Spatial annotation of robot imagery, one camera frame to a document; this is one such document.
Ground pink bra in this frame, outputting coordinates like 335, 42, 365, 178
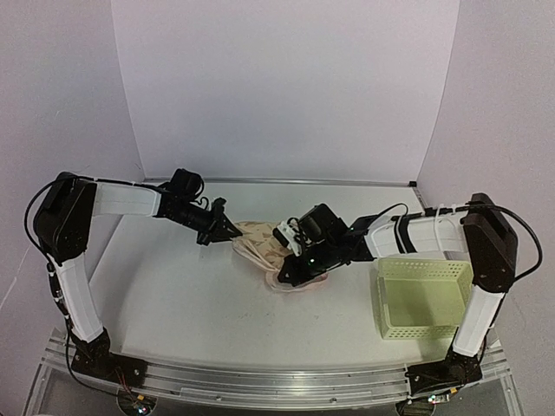
264, 272, 329, 293

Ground floral mesh laundry bag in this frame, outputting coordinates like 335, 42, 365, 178
232, 221, 295, 292

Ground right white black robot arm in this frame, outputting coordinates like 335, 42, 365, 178
272, 193, 518, 384

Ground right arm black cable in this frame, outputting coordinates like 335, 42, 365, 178
346, 202, 545, 283

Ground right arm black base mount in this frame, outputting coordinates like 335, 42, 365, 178
405, 346, 482, 399

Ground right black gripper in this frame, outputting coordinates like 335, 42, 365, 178
279, 238, 340, 288

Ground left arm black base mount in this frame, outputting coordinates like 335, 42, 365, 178
69, 329, 147, 387

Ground pale yellow plastic basket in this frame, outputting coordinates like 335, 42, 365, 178
376, 257, 473, 340

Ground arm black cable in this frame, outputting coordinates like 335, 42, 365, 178
23, 175, 75, 335
346, 202, 545, 283

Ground aluminium front rail frame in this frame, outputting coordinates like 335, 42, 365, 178
23, 328, 524, 415

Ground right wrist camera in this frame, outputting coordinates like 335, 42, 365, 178
272, 221, 304, 257

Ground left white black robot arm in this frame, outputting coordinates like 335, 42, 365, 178
26, 169, 241, 344

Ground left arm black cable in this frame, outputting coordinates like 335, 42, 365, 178
23, 175, 75, 335

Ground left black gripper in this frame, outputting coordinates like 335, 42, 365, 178
170, 201, 242, 245

